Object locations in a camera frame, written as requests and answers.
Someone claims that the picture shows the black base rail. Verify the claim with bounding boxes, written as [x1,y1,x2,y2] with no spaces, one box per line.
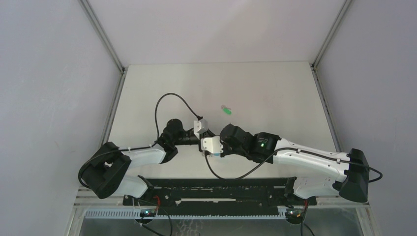
[122,177,306,217]

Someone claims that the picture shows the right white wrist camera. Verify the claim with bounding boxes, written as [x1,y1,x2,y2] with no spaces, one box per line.
[200,136,223,156]

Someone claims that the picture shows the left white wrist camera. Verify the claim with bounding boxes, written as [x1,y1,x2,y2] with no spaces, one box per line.
[193,118,209,140]

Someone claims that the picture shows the key with green tag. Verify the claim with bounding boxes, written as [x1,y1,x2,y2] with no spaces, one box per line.
[221,105,232,115]

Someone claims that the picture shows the right camera black cable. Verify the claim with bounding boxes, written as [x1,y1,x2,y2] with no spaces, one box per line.
[204,148,300,180]

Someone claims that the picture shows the metal key organiser with rings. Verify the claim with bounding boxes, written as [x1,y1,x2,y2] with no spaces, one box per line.
[205,152,220,158]

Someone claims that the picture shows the left camera black cable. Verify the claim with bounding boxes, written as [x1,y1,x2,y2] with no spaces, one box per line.
[154,92,203,141]

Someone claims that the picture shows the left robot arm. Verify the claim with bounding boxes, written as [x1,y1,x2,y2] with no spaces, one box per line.
[78,119,223,205]

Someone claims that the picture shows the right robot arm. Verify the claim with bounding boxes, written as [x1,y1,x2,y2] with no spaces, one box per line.
[219,124,383,205]

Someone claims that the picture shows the camera black cable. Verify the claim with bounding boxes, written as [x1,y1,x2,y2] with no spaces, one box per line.
[204,148,300,180]
[154,92,203,141]

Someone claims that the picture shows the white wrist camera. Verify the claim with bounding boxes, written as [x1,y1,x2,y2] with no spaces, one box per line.
[193,118,209,140]
[200,136,223,156]

